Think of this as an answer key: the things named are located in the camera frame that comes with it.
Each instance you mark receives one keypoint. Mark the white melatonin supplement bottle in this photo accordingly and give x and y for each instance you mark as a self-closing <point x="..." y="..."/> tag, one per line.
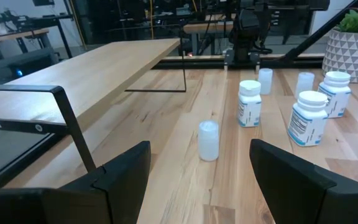
<point x="335" y="96"/>
<point x="308" y="121"/>
<point x="249" y="105"/>

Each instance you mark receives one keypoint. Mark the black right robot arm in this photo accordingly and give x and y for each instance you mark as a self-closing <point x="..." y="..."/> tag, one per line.
<point x="244" y="31"/>

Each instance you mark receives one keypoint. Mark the wooden shelf black metal frame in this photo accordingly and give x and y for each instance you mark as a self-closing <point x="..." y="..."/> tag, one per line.
<point x="89" y="71"/>

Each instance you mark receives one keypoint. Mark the black computer case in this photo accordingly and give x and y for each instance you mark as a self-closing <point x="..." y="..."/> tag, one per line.
<point x="17" y="65"/>

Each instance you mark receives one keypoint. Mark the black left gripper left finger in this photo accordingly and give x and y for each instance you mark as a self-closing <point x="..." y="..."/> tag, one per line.
<point x="104" y="193"/>

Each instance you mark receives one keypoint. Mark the small translucent white bottle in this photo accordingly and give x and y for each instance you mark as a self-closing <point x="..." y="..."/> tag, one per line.
<point x="208" y="143"/>
<point x="265" y="81"/>
<point x="304" y="85"/>

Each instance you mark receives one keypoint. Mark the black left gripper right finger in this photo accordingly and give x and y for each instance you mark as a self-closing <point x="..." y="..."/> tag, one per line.
<point x="306" y="193"/>

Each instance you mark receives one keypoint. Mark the succulent in patterned pot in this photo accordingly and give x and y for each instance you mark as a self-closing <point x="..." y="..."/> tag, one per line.
<point x="351" y="53"/>

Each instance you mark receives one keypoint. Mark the wooden workbench black legs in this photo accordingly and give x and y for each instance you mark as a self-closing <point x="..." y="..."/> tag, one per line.
<point x="11" y="35"/>
<point x="204" y="28"/>

